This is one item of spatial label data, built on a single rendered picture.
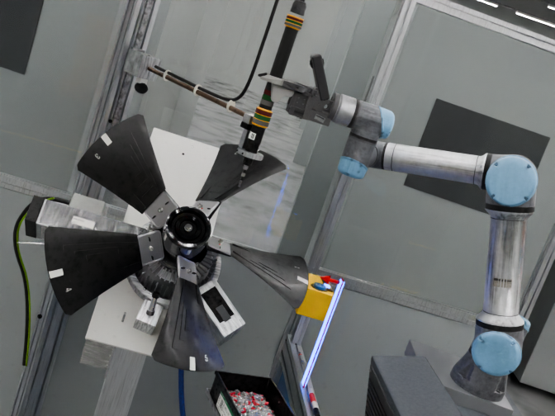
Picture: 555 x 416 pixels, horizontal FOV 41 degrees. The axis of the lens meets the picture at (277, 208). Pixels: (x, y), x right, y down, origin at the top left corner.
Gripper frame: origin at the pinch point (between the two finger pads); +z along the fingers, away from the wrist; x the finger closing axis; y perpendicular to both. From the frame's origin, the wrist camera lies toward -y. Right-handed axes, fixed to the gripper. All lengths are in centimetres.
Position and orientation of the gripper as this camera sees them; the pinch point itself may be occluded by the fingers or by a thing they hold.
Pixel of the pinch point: (263, 74)
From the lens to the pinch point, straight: 187.9
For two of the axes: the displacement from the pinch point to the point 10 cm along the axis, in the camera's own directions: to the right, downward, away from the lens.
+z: -9.4, -2.9, -1.6
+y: -3.2, 9.3, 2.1
